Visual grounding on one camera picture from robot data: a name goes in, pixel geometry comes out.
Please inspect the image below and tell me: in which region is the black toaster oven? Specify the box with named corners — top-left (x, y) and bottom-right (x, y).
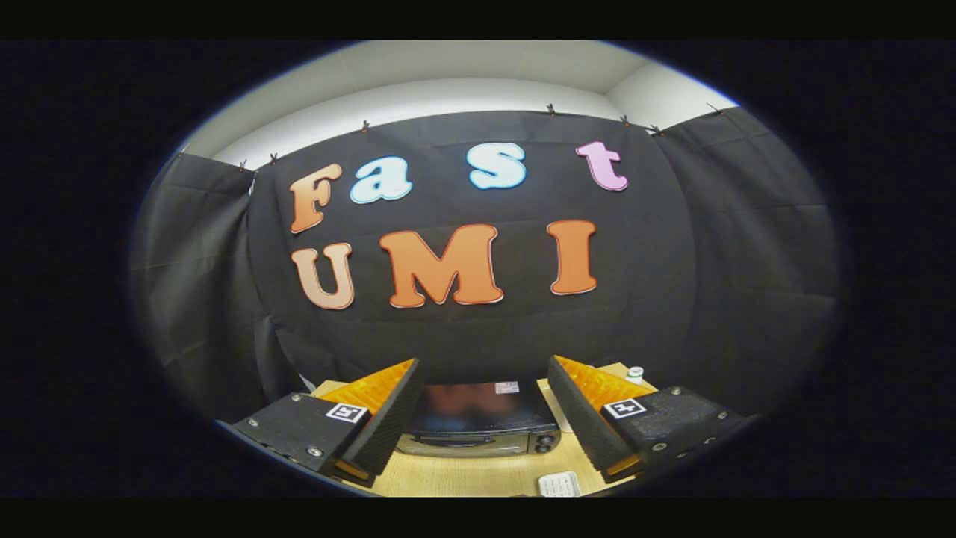
top-left (396, 380), bottom-right (562, 458)

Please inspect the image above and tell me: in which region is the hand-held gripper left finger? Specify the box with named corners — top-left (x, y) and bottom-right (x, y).
top-left (232, 358), bottom-right (425, 490)

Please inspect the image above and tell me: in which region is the white plastic tray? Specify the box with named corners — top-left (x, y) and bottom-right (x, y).
top-left (538, 471), bottom-right (582, 498)

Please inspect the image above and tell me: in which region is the row of cloth clips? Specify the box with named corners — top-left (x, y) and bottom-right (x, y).
top-left (238, 102), bottom-right (724, 173)

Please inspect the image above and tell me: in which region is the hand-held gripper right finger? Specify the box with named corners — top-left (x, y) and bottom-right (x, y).
top-left (547, 354), bottom-right (759, 485)

